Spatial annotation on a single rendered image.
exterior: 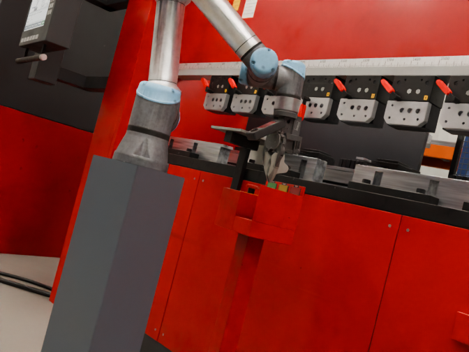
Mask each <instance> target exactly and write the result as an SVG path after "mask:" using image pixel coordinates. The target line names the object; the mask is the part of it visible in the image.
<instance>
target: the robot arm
mask: <svg viewBox="0 0 469 352"><path fill-rule="evenodd" d="M155 1H156V14H155V20H154V33H153V40H152V47H151V59H150V66H149V78H148V81H141V82H140V83H139V86H138V88H137V90H136V96H135V101H134V104H133V109H132V112H131V116H130V119H129V123H128V127H127V130H126V134H125V136H124V137H123V139H122V140H121V142H120V143H119V146H118V147H117V149H116V150H115V151H114V154H113V157H112V159H114V160H118V161H123V162H126V163H131V164H134V165H137V166H142V167H145V168H150V169H152V170H157V171H161V172H163V173H168V168H169V164H168V142H169V139H170V134H171V132H173V131H174V130H175V129H176V128H177V126H178V124H179V121H180V112H179V109H180V102H181V90H180V89H179V88H178V86H177V79H178V72H179V60H180V53H181V40H182V34H183V26H184V13H185V7H186V6H187V5H188V4H189V3H190V2H191V0H155ZM192 2H193V3H194V4H195V5H196V6H197V7H198V9H199V10H200V11H201V12H202V14H203V15H204V16H205V17H206V18H207V19H208V21H209V22H210V23H211V25H212V26H213V27H214V28H215V30H217V32H218V33H219V34H220V35H221V37H222V38H223V39H224V40H225V42H226V43H227V44H228V45H229V46H230V47H231V48H232V50H233V51H234V53H235V54H236V55H237V56H238V57H239V58H240V59H241V60H242V63H241V68H240V72H239V83H240V84H242V85H247V86H249V87H258V88H263V89H270V90H274V91H276V100H275V104H274V109H275V111H274V114H273V116H276V117H278V119H275V120H273V121H271V122H268V123H266V124H263V125H262V126H259V127H257V128H254V129H252V130H250V131H248V132H246V137H247V139H248V140H259V139H261V138H263V137H265V136H266V140H265V145H264V148H263V152H262V160H263V165H264V169H265V175H266V178H267V181H268V182H272V181H273V179H274V178H275V176H276V174H279V173H286V172H287V171H288V166H287V165H286V164H285V163H284V159H285V155H284V153H289V154H299V151H300V147H301V143H302V137H301V136H299V132H300V127H301V123H302V117H298V116H297V114H298V113H299V107H300V103H301V97H302V89H303V86H304V81H305V72H306V66H305V64H304V63H302V62H300V61H296V60H290V59H286V60H283V61H282V64H281V65H280V66H279V65H278V57H277V55H276V53H275V51H273V50H272V49H269V48H268V47H265V45H264V44H263V43H262V41H261V40H260V39H259V38H258V37H257V36H256V35H255V33H254V32H253V31H252V30H251V28H250V27H249V26H248V25H247V23H245V21H244V20H243V19H242V17H241V16H240V15H239V13H238V12H237V11H236V10H235V9H234V8H233V7H232V5H231V4H230V3H229V1H228V0H192ZM299 141H300V143H299V150H297V146H298V142H299ZM273 150H274V151H275V152H272V151H273Z"/></svg>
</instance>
